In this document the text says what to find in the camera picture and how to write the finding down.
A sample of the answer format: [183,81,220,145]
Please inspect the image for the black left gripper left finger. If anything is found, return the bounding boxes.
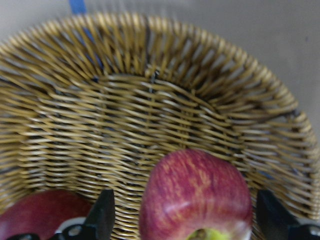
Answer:
[51,189,115,240]

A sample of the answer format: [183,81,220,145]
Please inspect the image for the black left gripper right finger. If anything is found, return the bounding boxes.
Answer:
[256,189,320,240]

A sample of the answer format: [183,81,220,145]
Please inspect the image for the round wicker basket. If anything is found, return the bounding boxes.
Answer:
[0,12,320,240]

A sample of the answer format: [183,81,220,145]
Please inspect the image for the dark red apple in basket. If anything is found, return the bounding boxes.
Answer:
[0,189,92,240]

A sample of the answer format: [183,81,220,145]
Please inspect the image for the red yellow apple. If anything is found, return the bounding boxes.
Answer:
[139,149,253,240]

